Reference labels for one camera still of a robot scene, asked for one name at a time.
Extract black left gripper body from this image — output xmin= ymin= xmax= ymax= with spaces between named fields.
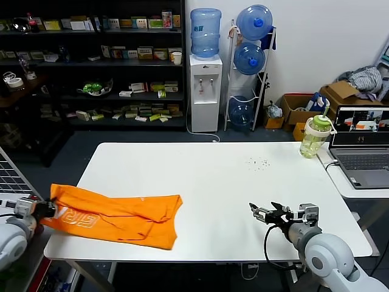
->
xmin=35 ymin=200 xmax=55 ymax=218

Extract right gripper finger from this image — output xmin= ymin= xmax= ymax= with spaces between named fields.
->
xmin=249 ymin=203 xmax=270 ymax=221
xmin=270 ymin=201 xmax=289 ymax=215

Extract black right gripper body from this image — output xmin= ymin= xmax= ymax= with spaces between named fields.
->
xmin=266 ymin=208 xmax=297 ymax=228

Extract orange t-shirt white print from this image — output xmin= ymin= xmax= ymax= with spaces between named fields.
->
xmin=41 ymin=183 xmax=184 ymax=251

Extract cardboard box holding clothes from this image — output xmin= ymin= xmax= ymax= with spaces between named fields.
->
xmin=320 ymin=80 xmax=388 ymax=121

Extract grey pile of clothes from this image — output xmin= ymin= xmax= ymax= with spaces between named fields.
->
xmin=338 ymin=65 xmax=384 ymax=101

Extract red white cart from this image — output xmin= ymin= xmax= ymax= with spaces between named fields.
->
xmin=0 ymin=191 xmax=61 ymax=292

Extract small brown cardboard box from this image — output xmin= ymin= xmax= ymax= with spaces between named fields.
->
xmin=292 ymin=122 xmax=308 ymax=142

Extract clear bottle green lid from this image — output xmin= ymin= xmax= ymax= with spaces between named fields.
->
xmin=299 ymin=102 xmax=339 ymax=159

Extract small orange cardboard box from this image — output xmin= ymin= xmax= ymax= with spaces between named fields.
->
xmin=263 ymin=115 xmax=286 ymax=130

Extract grey open laptop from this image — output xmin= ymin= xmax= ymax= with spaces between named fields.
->
xmin=329 ymin=105 xmax=389 ymax=190

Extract large open cardboard box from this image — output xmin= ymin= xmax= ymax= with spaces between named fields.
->
xmin=280 ymin=93 xmax=322 ymax=125

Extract crumpled plastic bag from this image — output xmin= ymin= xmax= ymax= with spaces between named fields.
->
xmin=266 ymin=103 xmax=283 ymax=119

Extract blue water jug lying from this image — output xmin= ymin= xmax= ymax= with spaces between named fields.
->
xmin=236 ymin=4 xmax=274 ymax=42
xmin=233 ymin=42 xmax=266 ymax=76
xmin=228 ymin=96 xmax=255 ymax=127

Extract blue white bag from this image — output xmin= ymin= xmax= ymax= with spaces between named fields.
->
xmin=306 ymin=92 xmax=331 ymax=113

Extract black stand beside rack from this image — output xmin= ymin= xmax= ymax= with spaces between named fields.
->
xmin=258 ymin=72 xmax=271 ymax=106

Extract dark bowl green contents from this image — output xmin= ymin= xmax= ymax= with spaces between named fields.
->
xmin=77 ymin=78 xmax=114 ymax=98

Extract white water dispenser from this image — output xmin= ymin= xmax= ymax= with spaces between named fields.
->
xmin=189 ymin=55 xmax=224 ymax=133

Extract white tape roll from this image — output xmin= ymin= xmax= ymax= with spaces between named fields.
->
xmin=5 ymin=77 xmax=24 ymax=89

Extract white metal jug rack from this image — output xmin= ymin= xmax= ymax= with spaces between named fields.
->
xmin=224 ymin=19 xmax=277 ymax=132

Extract black shelving unit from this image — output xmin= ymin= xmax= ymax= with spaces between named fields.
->
xmin=0 ymin=0 xmax=187 ymax=168

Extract blue glass bottle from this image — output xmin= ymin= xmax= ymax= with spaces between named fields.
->
xmin=58 ymin=45 xmax=71 ymax=64

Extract dark blue hanging cloth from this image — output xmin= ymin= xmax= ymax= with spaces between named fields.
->
xmin=260 ymin=27 xmax=277 ymax=52

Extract beige hanging cloth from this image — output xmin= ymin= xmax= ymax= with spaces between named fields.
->
xmin=227 ymin=26 xmax=244 ymax=44

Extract shiny dark round bowl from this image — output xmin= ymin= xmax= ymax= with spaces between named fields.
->
xmin=11 ymin=17 xmax=31 ymax=33

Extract cola bottle red label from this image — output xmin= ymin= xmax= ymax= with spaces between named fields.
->
xmin=26 ymin=12 xmax=41 ymax=33

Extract upright blue water jug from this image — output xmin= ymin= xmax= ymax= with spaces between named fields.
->
xmin=190 ymin=8 xmax=222 ymax=60

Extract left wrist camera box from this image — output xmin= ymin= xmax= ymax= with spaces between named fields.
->
xmin=14 ymin=196 xmax=37 ymax=217

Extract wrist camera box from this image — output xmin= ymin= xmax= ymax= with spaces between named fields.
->
xmin=14 ymin=196 xmax=37 ymax=217
xmin=297 ymin=203 xmax=320 ymax=226

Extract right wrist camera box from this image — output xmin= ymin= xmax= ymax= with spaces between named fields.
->
xmin=297 ymin=203 xmax=320 ymax=226

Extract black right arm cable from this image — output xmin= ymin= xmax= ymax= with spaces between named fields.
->
xmin=263 ymin=224 xmax=305 ymax=270

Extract white wire grid panel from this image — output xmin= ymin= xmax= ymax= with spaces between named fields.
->
xmin=0 ymin=147 xmax=43 ymax=201

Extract white dispenser power cord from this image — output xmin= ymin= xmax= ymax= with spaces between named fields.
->
xmin=185 ymin=103 xmax=221 ymax=143

